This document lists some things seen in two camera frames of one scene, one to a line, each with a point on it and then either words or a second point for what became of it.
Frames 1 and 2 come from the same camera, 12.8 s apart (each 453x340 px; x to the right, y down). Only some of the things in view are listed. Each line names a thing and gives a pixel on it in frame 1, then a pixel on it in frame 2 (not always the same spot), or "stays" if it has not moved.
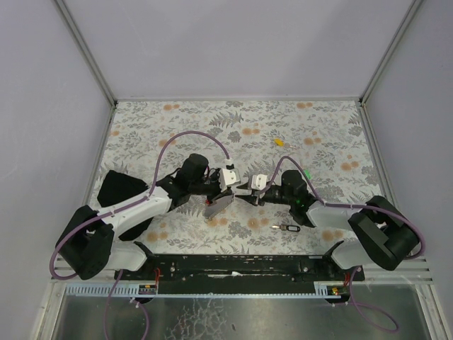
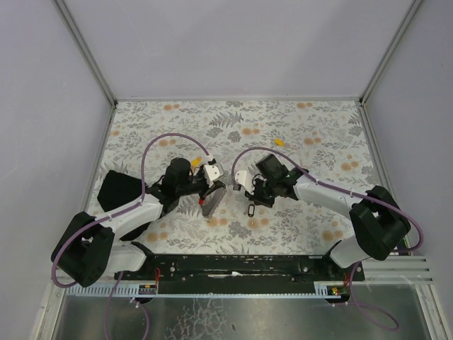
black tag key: [283, 227] to [251, 210]
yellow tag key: [280, 142] stays
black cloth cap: [118, 187] stays
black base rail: [231, 274] stays
